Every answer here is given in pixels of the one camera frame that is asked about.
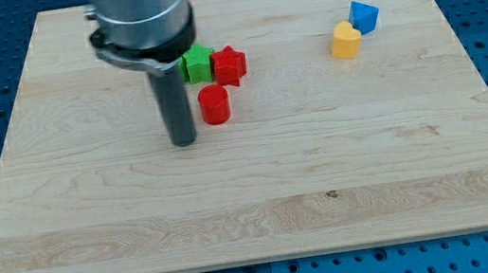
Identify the red star block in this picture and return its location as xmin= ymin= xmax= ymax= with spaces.
xmin=210 ymin=45 xmax=247 ymax=87

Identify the blue triangular block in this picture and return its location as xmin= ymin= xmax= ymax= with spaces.
xmin=348 ymin=1 xmax=379 ymax=35

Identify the red cylinder block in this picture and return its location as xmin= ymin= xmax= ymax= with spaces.
xmin=197 ymin=84 xmax=231 ymax=125

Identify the yellow heart block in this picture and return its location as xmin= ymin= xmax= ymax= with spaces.
xmin=331 ymin=21 xmax=362 ymax=59

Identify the light wooden board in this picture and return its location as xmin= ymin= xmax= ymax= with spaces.
xmin=0 ymin=0 xmax=488 ymax=273

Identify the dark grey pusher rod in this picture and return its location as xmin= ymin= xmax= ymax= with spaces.
xmin=148 ymin=63 xmax=197 ymax=147

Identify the green star block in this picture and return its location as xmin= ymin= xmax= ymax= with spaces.
xmin=179 ymin=43 xmax=215 ymax=84

